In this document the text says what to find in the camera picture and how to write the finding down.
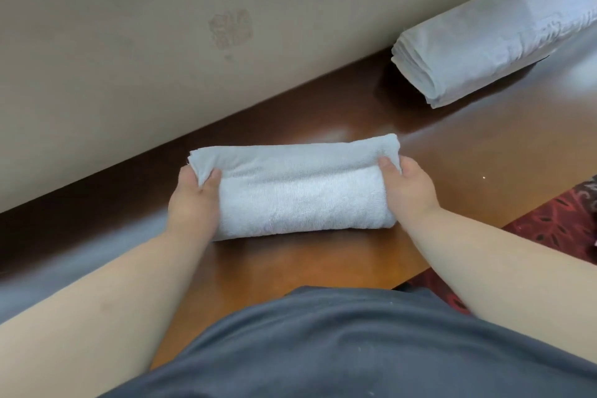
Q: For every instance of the person's left hand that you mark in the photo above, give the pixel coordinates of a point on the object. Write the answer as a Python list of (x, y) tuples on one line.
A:
[(191, 206)]

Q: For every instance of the person's left thumb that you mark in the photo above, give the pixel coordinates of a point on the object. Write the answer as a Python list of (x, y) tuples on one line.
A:
[(211, 181)]

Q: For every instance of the person's left forearm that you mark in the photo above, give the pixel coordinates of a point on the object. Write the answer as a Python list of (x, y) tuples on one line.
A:
[(98, 304)]

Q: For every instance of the person's right hand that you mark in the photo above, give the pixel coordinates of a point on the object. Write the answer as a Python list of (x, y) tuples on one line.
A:
[(413, 190)]

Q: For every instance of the white towel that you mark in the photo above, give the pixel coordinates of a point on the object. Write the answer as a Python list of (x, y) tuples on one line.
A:
[(298, 188), (494, 34)]

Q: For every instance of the folded white towel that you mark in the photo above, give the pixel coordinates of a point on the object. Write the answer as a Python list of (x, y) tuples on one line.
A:
[(494, 34)]

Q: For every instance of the person's right forearm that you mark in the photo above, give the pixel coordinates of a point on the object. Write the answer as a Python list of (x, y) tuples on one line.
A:
[(503, 271)]

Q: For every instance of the red patterned carpet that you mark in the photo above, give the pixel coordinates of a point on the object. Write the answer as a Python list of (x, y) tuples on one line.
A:
[(555, 230)]

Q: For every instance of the person's right thumb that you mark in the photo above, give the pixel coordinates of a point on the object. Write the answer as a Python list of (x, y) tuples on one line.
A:
[(388, 169)]

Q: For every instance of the person's grey shirt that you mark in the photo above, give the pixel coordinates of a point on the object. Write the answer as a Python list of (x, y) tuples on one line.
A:
[(368, 346)]

